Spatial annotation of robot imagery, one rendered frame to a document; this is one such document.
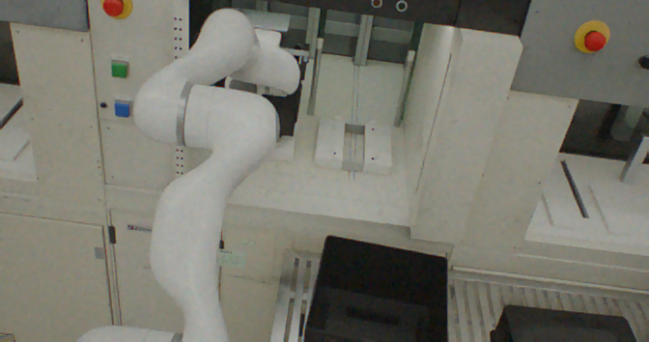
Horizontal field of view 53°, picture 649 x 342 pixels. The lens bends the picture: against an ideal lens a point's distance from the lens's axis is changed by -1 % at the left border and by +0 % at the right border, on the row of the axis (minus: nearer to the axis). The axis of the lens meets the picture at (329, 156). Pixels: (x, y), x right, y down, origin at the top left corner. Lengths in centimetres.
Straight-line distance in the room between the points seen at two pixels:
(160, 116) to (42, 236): 92
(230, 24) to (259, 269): 85
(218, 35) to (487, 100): 60
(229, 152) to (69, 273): 105
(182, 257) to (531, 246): 103
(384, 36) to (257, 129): 139
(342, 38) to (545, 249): 106
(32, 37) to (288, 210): 70
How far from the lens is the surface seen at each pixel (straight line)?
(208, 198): 95
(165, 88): 102
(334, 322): 150
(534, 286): 175
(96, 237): 180
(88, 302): 200
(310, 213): 161
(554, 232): 176
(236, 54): 106
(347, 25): 230
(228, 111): 99
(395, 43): 235
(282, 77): 135
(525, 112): 147
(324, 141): 181
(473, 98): 137
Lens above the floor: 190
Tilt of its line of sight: 35 degrees down
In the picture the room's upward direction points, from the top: 9 degrees clockwise
